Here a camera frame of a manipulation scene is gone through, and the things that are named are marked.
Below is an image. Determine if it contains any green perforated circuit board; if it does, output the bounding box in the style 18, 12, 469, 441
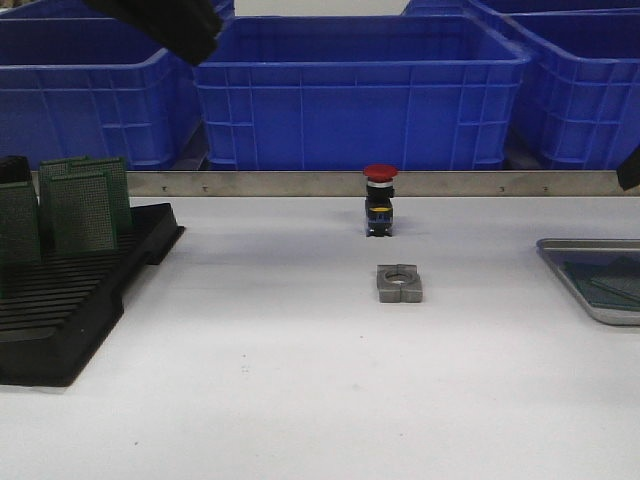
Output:
563, 258, 639, 312

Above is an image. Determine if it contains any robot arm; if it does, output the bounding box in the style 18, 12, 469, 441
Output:
84, 0, 223, 66

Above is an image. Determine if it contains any green circuit board back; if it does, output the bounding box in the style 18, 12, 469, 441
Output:
69, 157, 133, 233

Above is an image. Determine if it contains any green circuit board middle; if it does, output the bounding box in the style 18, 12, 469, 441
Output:
49, 172, 117, 256

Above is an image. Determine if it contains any green circuit board rear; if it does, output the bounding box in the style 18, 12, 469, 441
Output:
39, 159, 96, 248

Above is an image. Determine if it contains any black slotted board rack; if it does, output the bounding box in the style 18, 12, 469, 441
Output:
0, 155, 186, 389

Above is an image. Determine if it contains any silver metal tray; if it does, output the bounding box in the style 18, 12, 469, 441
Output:
537, 238, 639, 327

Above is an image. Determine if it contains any green circuit board left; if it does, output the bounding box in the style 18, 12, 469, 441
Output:
1, 181, 41, 297

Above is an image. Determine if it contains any red emergency stop button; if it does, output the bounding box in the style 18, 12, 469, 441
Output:
363, 164, 398, 237

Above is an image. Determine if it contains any grey metal clamp block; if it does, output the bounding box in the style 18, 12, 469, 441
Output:
376, 264, 424, 303

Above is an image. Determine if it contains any blue plastic crate centre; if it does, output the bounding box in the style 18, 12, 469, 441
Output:
194, 15, 529, 171

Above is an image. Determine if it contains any blue plastic crate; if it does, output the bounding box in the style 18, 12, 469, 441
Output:
1, 18, 201, 170
503, 12, 639, 170
194, 15, 529, 171

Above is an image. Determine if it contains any blue plastic crate left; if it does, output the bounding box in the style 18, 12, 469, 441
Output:
1, 18, 201, 170

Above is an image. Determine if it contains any blue plastic crate right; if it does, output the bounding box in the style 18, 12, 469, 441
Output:
503, 12, 639, 170

